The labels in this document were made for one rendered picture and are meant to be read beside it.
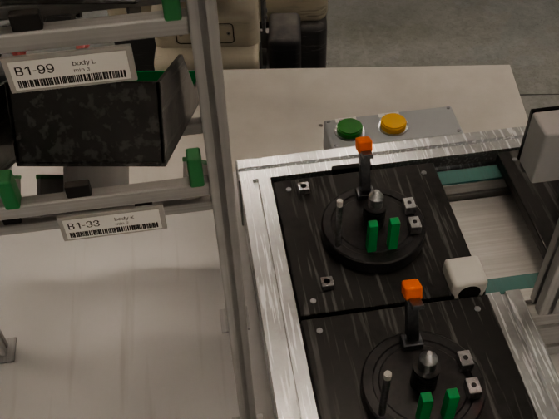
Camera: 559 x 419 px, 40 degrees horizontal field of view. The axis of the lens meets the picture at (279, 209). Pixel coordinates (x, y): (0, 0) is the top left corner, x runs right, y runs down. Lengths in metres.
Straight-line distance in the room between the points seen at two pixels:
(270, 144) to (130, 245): 0.31
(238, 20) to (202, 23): 1.07
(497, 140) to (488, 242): 0.18
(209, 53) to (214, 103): 0.05
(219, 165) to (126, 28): 0.15
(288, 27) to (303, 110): 0.44
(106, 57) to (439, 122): 0.78
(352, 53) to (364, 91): 1.57
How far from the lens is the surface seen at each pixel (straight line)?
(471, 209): 1.18
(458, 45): 3.11
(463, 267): 1.01
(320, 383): 0.91
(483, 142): 1.23
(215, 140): 0.61
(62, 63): 0.55
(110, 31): 0.54
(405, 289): 0.87
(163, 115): 0.66
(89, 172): 0.91
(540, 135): 0.83
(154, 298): 1.14
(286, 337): 0.97
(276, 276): 1.01
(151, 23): 0.54
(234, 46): 1.66
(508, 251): 1.14
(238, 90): 1.46
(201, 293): 1.13
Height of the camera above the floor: 1.76
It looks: 47 degrees down
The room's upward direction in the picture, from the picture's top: 2 degrees counter-clockwise
